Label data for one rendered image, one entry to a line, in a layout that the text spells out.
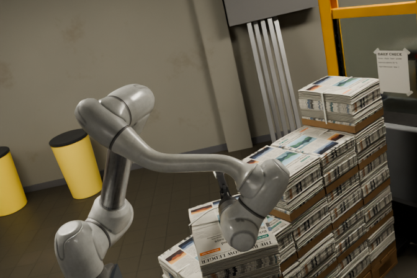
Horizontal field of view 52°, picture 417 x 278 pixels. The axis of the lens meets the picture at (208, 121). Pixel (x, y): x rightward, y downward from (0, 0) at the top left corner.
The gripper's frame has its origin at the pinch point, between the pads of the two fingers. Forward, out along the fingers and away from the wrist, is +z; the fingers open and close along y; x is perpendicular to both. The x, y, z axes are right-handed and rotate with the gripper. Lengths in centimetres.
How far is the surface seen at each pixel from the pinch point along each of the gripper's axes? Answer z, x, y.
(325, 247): 48, 52, 70
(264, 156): 67, 32, 17
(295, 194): 39, 38, 30
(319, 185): 48, 54, 33
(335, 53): 128, 106, -19
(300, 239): 40, 37, 56
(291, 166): 46, 41, 18
